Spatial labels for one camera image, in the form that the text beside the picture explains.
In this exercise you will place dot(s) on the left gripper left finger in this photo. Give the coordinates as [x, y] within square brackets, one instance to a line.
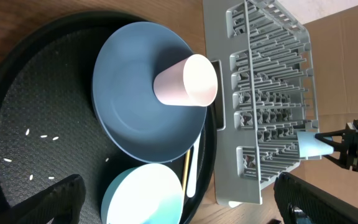
[59, 203]

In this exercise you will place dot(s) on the light blue bowl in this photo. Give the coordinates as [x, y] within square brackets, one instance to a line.
[150, 193]

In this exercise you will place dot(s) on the light blue cup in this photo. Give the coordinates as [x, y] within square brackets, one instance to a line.
[310, 148]

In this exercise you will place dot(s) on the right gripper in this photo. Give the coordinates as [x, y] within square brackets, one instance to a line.
[350, 161]

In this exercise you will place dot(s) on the round black serving tray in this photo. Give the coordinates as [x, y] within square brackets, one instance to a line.
[48, 128]

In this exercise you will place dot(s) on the pink cup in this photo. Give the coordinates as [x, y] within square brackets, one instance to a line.
[190, 82]

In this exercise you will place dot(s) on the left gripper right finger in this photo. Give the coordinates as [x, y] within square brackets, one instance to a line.
[301, 202]

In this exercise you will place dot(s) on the grey plastic dishwasher rack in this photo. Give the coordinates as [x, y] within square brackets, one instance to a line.
[266, 94]

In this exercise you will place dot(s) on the white plastic knife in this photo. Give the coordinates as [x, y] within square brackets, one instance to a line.
[192, 176]

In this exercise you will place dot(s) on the dark blue plate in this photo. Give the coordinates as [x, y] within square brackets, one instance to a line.
[123, 95]

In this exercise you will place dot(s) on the wooden chopstick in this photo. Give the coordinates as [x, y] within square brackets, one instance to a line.
[185, 170]

